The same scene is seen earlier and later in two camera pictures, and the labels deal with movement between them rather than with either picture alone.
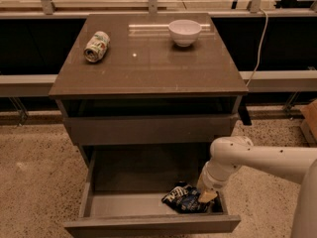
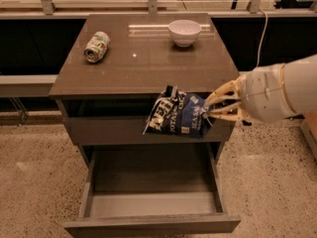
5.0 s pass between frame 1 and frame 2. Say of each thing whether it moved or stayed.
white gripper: moved
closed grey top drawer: stayed
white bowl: stayed
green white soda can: stayed
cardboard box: stayed
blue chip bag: moved
